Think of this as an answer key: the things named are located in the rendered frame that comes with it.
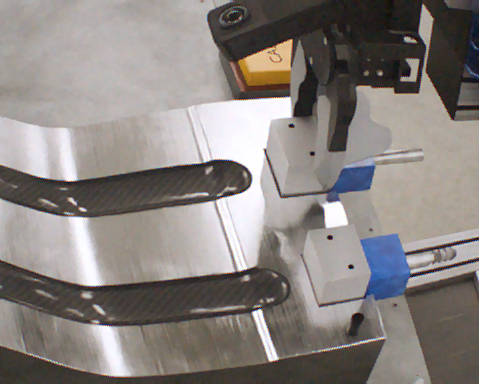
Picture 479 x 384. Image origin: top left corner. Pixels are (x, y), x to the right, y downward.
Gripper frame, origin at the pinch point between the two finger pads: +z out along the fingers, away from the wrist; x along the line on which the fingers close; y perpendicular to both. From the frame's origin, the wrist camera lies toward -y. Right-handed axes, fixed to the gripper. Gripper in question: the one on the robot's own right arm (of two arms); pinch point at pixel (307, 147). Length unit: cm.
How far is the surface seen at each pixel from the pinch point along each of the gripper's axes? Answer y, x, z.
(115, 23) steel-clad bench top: -9.3, 33.0, 11.3
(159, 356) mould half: -14.6, -15.8, 3.1
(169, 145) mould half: -9.3, 4.3, 2.8
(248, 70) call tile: 1.1, 18.4, 7.9
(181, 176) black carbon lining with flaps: -9.0, 1.3, 3.1
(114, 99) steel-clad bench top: -10.9, 20.2, 11.4
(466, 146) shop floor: 76, 88, 91
